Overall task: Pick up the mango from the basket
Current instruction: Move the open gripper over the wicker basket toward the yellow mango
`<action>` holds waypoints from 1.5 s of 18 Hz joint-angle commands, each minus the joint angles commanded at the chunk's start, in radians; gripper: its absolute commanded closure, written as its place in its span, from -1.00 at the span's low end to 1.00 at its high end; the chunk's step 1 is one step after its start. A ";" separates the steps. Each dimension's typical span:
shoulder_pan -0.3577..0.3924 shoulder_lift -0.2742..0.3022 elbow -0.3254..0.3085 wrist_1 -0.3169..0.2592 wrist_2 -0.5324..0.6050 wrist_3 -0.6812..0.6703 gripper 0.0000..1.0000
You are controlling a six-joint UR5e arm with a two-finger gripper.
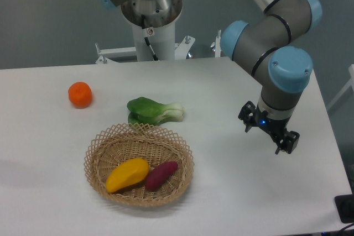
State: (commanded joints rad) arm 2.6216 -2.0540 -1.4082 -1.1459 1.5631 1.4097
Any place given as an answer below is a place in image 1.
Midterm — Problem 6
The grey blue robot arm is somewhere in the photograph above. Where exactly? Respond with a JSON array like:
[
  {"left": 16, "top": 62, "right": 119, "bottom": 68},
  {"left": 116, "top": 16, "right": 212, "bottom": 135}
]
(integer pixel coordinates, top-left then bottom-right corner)
[{"left": 100, "top": 0, "right": 322, "bottom": 153}]

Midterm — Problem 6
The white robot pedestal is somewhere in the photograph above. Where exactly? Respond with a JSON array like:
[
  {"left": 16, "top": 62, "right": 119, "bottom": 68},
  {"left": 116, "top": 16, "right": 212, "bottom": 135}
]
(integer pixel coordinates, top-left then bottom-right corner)
[{"left": 95, "top": 0, "right": 222, "bottom": 64}]

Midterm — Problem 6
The orange carrot chunk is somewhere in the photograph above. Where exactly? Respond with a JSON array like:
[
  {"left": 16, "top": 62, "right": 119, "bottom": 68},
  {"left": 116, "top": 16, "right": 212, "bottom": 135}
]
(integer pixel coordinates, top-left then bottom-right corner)
[{"left": 68, "top": 82, "right": 93, "bottom": 108}]

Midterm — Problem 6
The black device at table edge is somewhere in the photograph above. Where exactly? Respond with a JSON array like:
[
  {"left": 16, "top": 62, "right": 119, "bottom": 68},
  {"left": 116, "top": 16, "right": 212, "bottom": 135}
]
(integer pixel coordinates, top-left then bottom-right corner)
[{"left": 334, "top": 195, "right": 353, "bottom": 223}]

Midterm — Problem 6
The white frame at right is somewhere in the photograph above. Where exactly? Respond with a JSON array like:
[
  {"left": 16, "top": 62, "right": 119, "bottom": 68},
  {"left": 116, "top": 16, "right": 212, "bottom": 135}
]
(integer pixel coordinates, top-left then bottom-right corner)
[{"left": 326, "top": 64, "right": 353, "bottom": 114}]

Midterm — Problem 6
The purple sweet potato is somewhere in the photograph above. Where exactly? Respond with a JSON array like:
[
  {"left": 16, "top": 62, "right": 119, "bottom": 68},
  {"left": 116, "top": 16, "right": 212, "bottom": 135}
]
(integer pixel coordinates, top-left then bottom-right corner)
[{"left": 145, "top": 161, "right": 178, "bottom": 191}]

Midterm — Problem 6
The green bok choy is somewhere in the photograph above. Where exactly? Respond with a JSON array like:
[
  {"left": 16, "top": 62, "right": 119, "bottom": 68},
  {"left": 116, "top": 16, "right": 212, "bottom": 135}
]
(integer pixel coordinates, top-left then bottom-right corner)
[{"left": 127, "top": 97, "right": 184, "bottom": 125}]

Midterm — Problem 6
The yellow mango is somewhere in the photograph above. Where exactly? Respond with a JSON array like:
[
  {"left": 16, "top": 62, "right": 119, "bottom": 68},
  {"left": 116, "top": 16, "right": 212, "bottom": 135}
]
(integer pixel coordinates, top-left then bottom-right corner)
[{"left": 106, "top": 158, "right": 150, "bottom": 193}]

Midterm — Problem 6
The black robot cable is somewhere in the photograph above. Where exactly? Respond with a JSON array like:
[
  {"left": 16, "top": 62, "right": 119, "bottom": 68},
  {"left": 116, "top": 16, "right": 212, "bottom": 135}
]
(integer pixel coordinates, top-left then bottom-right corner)
[{"left": 140, "top": 14, "right": 159, "bottom": 61}]

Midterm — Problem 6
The woven wicker basket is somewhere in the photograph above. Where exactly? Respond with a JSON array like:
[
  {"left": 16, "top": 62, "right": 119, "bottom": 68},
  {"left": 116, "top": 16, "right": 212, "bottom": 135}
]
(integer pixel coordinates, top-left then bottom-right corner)
[{"left": 84, "top": 124, "right": 194, "bottom": 207}]

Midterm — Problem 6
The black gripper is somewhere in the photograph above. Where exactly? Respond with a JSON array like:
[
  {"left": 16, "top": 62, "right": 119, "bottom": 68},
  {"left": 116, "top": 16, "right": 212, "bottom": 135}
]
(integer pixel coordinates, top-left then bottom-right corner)
[{"left": 238, "top": 101, "right": 300, "bottom": 155}]

